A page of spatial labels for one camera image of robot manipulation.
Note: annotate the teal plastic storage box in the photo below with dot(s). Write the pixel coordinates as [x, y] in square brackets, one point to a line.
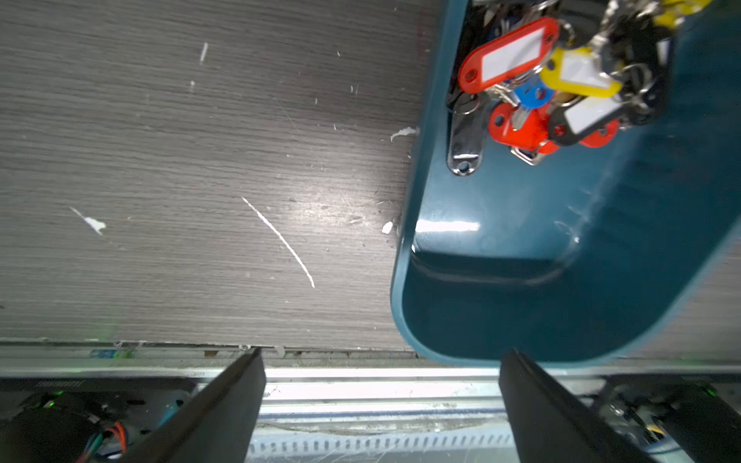
[579, 259]

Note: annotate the blue tag key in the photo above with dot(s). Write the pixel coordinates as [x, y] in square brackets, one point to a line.
[532, 94]

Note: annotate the black tag key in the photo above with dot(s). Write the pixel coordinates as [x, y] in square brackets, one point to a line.
[569, 125]

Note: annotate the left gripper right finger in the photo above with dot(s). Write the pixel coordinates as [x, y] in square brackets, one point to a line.
[550, 424]

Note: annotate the yellow tag key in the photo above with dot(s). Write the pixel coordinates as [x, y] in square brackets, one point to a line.
[575, 72]

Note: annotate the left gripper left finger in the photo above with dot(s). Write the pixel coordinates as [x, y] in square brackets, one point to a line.
[216, 425]

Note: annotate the red tag key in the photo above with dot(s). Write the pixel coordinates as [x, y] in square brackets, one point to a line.
[508, 56]

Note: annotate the pile of keys in box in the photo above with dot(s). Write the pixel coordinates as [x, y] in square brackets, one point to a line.
[539, 76]

